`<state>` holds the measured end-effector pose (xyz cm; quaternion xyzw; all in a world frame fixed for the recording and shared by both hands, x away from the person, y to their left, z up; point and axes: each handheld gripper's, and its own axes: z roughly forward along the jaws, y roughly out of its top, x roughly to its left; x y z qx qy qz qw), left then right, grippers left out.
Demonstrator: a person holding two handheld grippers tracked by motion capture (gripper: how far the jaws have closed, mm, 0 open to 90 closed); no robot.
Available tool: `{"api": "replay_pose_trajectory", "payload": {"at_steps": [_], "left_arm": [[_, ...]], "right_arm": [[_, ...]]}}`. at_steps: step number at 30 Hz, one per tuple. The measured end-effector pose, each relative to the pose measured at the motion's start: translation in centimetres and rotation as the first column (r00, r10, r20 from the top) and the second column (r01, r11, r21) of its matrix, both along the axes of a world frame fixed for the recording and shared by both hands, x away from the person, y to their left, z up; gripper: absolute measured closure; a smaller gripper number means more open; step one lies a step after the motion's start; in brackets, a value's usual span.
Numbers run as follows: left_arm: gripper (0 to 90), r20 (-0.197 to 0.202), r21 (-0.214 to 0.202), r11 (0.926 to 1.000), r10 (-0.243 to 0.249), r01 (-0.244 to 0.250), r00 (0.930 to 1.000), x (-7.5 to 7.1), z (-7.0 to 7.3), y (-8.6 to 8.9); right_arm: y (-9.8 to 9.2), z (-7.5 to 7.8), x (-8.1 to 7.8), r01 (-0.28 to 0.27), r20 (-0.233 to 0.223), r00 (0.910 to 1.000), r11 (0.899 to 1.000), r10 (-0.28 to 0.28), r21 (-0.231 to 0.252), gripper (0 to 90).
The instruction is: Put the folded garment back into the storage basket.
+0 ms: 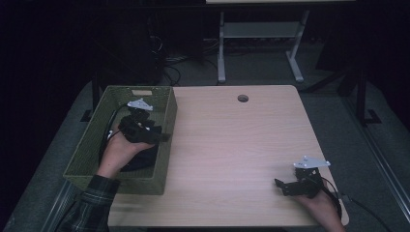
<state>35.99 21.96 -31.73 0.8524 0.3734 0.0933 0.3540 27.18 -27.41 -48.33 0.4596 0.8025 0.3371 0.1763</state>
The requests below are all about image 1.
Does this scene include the right hand-held gripper cable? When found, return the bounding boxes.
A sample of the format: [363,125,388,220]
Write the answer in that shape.
[319,176,343,220]

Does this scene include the grey metal rail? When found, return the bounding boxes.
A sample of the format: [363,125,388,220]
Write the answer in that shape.
[40,180,77,232]
[341,96,410,223]

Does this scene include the white metal desk frame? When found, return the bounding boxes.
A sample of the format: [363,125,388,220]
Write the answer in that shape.
[205,0,356,84]

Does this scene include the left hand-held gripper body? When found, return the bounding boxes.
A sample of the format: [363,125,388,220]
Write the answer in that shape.
[118,98,162,145]

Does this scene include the person's right hand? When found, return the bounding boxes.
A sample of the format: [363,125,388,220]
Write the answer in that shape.
[294,188,343,227]

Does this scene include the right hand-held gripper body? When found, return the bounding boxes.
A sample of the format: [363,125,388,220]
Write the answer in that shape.
[290,155,332,199]

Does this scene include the black metal stand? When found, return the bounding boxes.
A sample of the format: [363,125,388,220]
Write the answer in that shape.
[80,72,102,123]
[353,64,383,128]

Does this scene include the green woven basket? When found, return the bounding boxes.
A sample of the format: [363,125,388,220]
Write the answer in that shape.
[63,84,179,196]

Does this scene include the black floor cable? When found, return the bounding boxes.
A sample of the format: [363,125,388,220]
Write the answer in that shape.
[341,192,385,232]

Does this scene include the tangle of floor cables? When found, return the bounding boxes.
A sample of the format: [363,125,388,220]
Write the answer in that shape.
[148,32,220,87]

